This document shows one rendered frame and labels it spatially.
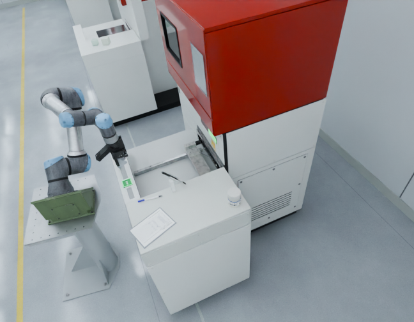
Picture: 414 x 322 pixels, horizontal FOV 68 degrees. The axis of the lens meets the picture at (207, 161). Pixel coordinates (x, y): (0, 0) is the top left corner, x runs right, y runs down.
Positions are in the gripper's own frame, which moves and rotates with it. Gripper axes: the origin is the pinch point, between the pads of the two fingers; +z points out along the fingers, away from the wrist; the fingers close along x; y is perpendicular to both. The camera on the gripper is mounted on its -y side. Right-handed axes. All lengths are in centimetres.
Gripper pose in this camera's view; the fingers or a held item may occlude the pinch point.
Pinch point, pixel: (119, 167)
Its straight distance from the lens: 182.6
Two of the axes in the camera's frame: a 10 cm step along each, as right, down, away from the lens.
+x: -3.9, -6.3, 6.7
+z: 0.9, 6.9, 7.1
